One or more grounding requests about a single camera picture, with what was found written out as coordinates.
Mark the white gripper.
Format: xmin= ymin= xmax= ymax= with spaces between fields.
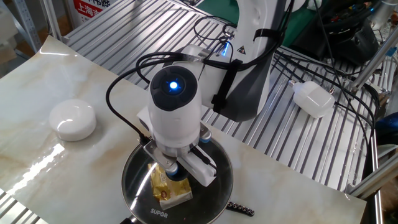
xmin=136 ymin=107 xmax=218 ymax=188

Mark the glass lid with black knob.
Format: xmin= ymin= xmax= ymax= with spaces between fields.
xmin=121 ymin=138 xmax=234 ymax=224

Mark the gold foil butter block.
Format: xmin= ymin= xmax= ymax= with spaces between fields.
xmin=147 ymin=162 xmax=193 ymax=211

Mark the marble pattern table mat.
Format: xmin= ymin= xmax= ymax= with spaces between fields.
xmin=0 ymin=35 xmax=368 ymax=224

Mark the black frying pan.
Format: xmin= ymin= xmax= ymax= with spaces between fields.
xmin=119 ymin=136 xmax=234 ymax=224

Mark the white LED light bulb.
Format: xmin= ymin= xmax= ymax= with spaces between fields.
xmin=287 ymin=79 xmax=336 ymax=119

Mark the white round puck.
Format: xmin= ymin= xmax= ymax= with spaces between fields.
xmin=49 ymin=98 xmax=97 ymax=142

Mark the green cutting mat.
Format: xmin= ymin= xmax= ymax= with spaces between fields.
xmin=195 ymin=0 xmax=313 ymax=48

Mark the dark blue round object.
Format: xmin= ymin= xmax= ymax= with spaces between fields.
xmin=374 ymin=111 xmax=398 ymax=146

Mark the black racing steering wheel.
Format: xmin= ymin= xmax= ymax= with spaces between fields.
xmin=290 ymin=0 xmax=380 ymax=67

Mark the red white Chinese sign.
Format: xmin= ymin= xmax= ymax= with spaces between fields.
xmin=71 ymin=0 xmax=112 ymax=28

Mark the grey perforated shelf upright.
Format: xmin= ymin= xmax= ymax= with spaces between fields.
xmin=11 ymin=0 xmax=43 ymax=53

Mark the silver bracket with blue ends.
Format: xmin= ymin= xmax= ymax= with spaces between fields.
xmin=142 ymin=123 xmax=213 ymax=179

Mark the black socket bit rail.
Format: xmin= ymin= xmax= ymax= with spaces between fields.
xmin=226 ymin=200 xmax=256 ymax=217

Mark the black arm cable harness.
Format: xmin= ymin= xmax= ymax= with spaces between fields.
xmin=105 ymin=15 xmax=295 ymax=147

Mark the thin looped black cable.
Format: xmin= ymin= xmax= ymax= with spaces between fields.
xmin=193 ymin=15 xmax=239 ymax=44

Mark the aluminium frame rail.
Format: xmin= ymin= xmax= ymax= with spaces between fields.
xmin=346 ymin=160 xmax=398 ymax=200

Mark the black table cable bundle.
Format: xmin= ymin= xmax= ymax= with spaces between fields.
xmin=273 ymin=49 xmax=381 ymax=150

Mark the aluminium frame post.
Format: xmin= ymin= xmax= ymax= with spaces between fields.
xmin=347 ymin=26 xmax=398 ymax=93
xmin=39 ymin=0 xmax=68 ymax=44

